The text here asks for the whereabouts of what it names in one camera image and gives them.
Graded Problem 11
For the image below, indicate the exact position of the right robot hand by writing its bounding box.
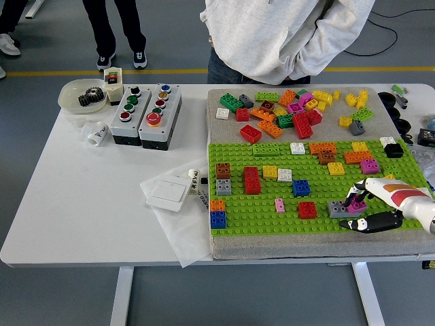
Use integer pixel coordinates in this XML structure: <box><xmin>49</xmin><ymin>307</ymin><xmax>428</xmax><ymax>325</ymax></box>
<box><xmin>338</xmin><ymin>178</ymin><xmax>435</xmax><ymax>235</ymax></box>

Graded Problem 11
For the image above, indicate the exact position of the magenta square brick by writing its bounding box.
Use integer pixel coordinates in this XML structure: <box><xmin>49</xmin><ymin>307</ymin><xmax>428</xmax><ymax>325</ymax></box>
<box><xmin>360</xmin><ymin>158</ymin><xmax>381</xmax><ymax>175</ymax></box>
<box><xmin>347</xmin><ymin>199</ymin><xmax>368</xmax><ymax>215</ymax></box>

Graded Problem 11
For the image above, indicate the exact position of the blue square brick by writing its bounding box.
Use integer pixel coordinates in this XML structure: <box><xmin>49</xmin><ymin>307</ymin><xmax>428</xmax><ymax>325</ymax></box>
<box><xmin>209</xmin><ymin>210</ymin><xmax>227</xmax><ymax>230</ymax></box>
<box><xmin>292</xmin><ymin>179</ymin><xmax>311</xmax><ymax>198</ymax></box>

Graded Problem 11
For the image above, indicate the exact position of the black square brick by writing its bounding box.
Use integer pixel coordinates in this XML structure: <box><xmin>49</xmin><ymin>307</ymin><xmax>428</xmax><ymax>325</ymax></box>
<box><xmin>383</xmin><ymin>143</ymin><xmax>405</xmax><ymax>159</ymax></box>

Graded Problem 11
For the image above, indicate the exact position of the orange long brick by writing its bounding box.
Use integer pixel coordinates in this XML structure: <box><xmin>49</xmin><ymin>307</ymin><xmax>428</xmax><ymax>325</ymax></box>
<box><xmin>343</xmin><ymin>150</ymin><xmax>374</xmax><ymax>165</ymax></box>
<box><xmin>249</xmin><ymin>107</ymin><xmax>277</xmax><ymax>123</ymax></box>
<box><xmin>256</xmin><ymin>119</ymin><xmax>284</xmax><ymax>139</ymax></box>
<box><xmin>309</xmin><ymin>141</ymin><xmax>338</xmax><ymax>156</ymax></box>
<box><xmin>277</xmin><ymin>89</ymin><xmax>298</xmax><ymax>108</ymax></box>

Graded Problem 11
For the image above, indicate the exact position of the grey long brick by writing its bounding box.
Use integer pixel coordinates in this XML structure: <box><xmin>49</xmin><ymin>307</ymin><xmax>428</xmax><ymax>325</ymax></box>
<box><xmin>326</xmin><ymin>200</ymin><xmax>362</xmax><ymax>219</ymax></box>

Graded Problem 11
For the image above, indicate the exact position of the grey square brick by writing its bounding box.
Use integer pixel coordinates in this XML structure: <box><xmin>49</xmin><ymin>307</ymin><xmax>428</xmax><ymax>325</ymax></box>
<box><xmin>215</xmin><ymin>179</ymin><xmax>232</xmax><ymax>196</ymax></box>
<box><xmin>348</xmin><ymin>120</ymin><xmax>366</xmax><ymax>136</ymax></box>

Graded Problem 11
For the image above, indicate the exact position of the red long brick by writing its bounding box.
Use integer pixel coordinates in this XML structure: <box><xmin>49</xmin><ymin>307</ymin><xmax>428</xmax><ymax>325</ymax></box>
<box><xmin>292</xmin><ymin>111</ymin><xmax>314</xmax><ymax>140</ymax></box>
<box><xmin>243</xmin><ymin>166</ymin><xmax>262</xmax><ymax>196</ymax></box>

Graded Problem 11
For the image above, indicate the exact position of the yellow arch brick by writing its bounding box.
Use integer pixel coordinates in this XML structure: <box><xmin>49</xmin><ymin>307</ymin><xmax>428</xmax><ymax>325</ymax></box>
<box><xmin>311</xmin><ymin>90</ymin><xmax>334</xmax><ymax>105</ymax></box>

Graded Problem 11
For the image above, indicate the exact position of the dark green square brick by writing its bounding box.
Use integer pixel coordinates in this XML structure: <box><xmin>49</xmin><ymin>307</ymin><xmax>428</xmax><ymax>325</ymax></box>
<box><xmin>275</xmin><ymin>113</ymin><xmax>295</xmax><ymax>130</ymax></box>

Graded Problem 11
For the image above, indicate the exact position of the lime green long brick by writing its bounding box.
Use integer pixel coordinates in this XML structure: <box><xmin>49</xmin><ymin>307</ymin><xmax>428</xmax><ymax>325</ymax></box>
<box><xmin>252</xmin><ymin>142</ymin><xmax>281</xmax><ymax>157</ymax></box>
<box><xmin>254</xmin><ymin>91</ymin><xmax>281</xmax><ymax>104</ymax></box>

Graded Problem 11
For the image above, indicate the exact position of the green studded baseplate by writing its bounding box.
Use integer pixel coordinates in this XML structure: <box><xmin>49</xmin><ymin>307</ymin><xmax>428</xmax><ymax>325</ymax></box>
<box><xmin>207</xmin><ymin>139</ymin><xmax>435</xmax><ymax>238</ymax></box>

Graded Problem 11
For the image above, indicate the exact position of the red sloped brick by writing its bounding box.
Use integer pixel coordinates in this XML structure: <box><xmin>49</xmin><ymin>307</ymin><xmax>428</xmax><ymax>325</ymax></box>
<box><xmin>239</xmin><ymin>124</ymin><xmax>264</xmax><ymax>143</ymax></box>

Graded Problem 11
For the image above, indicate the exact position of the dark green long brick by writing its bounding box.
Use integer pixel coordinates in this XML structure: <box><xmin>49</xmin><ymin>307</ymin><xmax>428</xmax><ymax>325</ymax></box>
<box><xmin>219</xmin><ymin>93</ymin><xmax>245</xmax><ymax>114</ymax></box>

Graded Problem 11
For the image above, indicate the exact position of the black box green label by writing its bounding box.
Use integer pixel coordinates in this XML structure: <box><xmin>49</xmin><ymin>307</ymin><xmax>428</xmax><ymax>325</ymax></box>
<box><xmin>417</xmin><ymin>128</ymin><xmax>435</xmax><ymax>147</ymax></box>

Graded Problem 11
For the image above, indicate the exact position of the white table leg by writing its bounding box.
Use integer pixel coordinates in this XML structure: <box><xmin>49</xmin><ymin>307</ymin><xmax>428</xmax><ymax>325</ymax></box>
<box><xmin>109</xmin><ymin>266</ymin><xmax>135</xmax><ymax>326</ymax></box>
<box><xmin>351</xmin><ymin>262</ymin><xmax>387</xmax><ymax>326</ymax></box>

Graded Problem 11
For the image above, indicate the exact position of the grey-brown mat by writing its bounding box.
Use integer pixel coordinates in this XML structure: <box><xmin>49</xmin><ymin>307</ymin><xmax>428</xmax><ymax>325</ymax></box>
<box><xmin>205</xmin><ymin>87</ymin><xmax>435</xmax><ymax>261</ymax></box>

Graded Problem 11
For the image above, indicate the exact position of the printed label strip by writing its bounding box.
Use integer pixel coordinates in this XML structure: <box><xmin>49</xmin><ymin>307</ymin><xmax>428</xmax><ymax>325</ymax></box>
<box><xmin>195</xmin><ymin>176</ymin><xmax>209</xmax><ymax>214</ymax></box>

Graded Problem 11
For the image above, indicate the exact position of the white printed tube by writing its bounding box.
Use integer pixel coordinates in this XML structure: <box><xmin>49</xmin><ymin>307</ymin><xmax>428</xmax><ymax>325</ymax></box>
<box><xmin>186</xmin><ymin>168</ymin><xmax>201</xmax><ymax>197</ymax></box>

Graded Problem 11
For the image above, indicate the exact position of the person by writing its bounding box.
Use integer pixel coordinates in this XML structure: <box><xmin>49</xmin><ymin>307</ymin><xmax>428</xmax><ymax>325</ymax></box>
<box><xmin>82</xmin><ymin>0</ymin><xmax>149</xmax><ymax>71</ymax></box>
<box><xmin>0</xmin><ymin>0</ymin><xmax>29</xmax><ymax>57</ymax></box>
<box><xmin>199</xmin><ymin>0</ymin><xmax>377</xmax><ymax>86</ymax></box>

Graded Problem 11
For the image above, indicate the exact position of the translucent white paper sheet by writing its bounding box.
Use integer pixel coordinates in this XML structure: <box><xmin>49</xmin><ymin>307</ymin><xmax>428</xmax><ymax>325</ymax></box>
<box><xmin>139</xmin><ymin>158</ymin><xmax>214</xmax><ymax>269</ymax></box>

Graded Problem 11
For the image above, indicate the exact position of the grey emergency-stop control box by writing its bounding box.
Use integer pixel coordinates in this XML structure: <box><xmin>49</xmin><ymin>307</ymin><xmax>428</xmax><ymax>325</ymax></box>
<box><xmin>138</xmin><ymin>83</ymin><xmax>183</xmax><ymax>150</ymax></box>

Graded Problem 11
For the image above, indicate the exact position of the grey four-button control box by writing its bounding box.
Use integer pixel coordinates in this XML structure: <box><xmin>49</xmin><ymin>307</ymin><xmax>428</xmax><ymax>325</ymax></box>
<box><xmin>109</xmin><ymin>85</ymin><xmax>152</xmax><ymax>146</ymax></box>

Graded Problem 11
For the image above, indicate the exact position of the white pipe tee fitting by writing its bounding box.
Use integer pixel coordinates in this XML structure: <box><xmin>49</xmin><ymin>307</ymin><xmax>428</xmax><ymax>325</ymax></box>
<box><xmin>80</xmin><ymin>120</ymin><xmax>109</xmax><ymax>147</ymax></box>

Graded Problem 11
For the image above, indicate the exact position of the black metal gear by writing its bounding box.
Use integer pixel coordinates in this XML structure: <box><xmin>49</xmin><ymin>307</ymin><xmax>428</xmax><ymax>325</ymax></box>
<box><xmin>77</xmin><ymin>93</ymin><xmax>95</xmax><ymax>109</ymax></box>
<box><xmin>84</xmin><ymin>86</ymin><xmax>105</xmax><ymax>103</ymax></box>

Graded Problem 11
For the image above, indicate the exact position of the white shallow bowl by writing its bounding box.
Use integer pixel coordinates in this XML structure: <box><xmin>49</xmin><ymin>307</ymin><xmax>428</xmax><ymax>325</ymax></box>
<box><xmin>57</xmin><ymin>78</ymin><xmax>110</xmax><ymax>115</ymax></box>

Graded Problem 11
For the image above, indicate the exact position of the white desk leg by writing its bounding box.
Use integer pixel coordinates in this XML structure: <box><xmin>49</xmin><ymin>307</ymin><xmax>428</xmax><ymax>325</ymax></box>
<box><xmin>24</xmin><ymin>0</ymin><xmax>46</xmax><ymax>20</ymax></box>

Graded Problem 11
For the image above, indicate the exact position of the black floor cable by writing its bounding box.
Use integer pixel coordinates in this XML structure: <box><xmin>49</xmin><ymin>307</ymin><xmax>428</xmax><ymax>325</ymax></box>
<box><xmin>345</xmin><ymin>0</ymin><xmax>435</xmax><ymax>57</ymax></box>

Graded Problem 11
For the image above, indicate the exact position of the white wall switch panel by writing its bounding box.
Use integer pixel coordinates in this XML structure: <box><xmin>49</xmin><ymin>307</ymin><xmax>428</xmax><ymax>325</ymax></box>
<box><xmin>145</xmin><ymin>173</ymin><xmax>191</xmax><ymax>213</ymax></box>

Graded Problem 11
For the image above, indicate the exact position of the cream red-green switch box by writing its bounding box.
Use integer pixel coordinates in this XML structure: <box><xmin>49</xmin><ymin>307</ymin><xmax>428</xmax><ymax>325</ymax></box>
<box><xmin>103</xmin><ymin>67</ymin><xmax>124</xmax><ymax>106</ymax></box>

